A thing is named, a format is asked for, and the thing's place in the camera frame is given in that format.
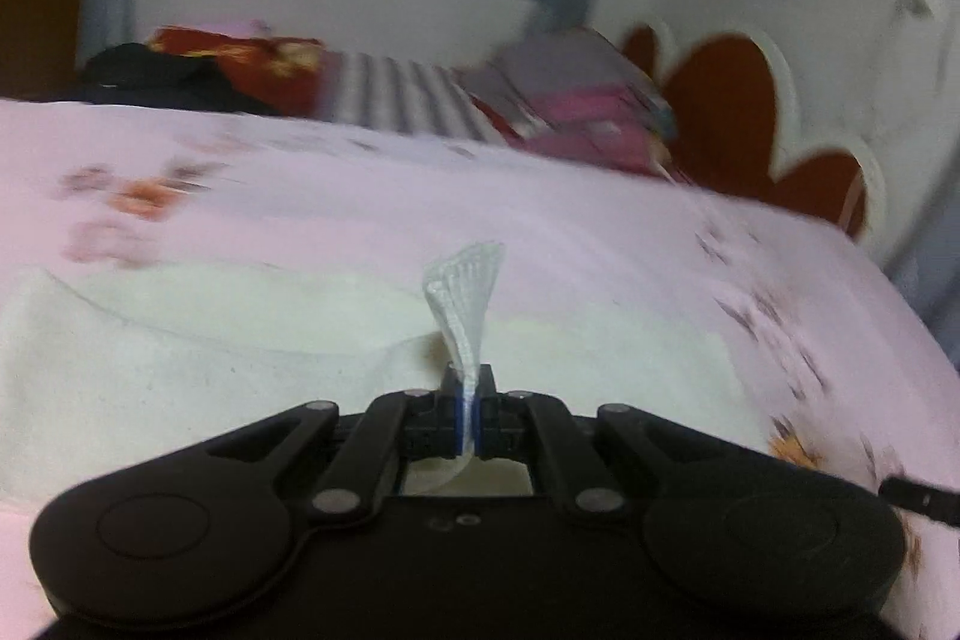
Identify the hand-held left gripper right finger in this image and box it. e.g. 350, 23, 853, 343
471, 364, 722, 525

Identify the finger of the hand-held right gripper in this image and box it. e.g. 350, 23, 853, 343
879, 475, 960, 530

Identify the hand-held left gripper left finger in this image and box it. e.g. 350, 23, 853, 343
208, 364, 469, 525

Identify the white small garment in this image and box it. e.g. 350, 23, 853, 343
0, 239, 775, 507

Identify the stack of folded clothes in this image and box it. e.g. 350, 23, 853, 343
456, 25, 682, 185

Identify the pink floral bed sheet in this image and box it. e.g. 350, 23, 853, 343
0, 98, 960, 640

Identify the grey striped pillow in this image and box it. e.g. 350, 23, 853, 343
313, 49, 520, 145

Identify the red floral pillow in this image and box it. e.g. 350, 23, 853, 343
146, 23, 325, 118

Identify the black cloth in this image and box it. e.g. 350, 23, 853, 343
79, 42, 280, 116

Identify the white cable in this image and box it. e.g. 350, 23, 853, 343
836, 166, 865, 230

